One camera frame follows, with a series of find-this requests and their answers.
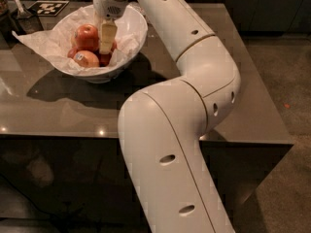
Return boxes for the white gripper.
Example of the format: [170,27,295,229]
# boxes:
[92,0,128,54]

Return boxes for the red apple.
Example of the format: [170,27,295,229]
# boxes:
[71,23,99,51]
[73,50,99,68]
[67,47,78,58]
[96,41,117,67]

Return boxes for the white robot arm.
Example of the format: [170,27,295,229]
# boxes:
[93,0,241,233]

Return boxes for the white bowl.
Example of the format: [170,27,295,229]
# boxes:
[48,2,149,84]

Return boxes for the white crumpled paper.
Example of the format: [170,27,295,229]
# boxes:
[12,4,148,77]

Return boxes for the black fiducial marker card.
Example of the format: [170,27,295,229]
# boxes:
[29,0,68,17]

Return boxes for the dark container with white utensil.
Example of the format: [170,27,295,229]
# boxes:
[13,0,43,34]

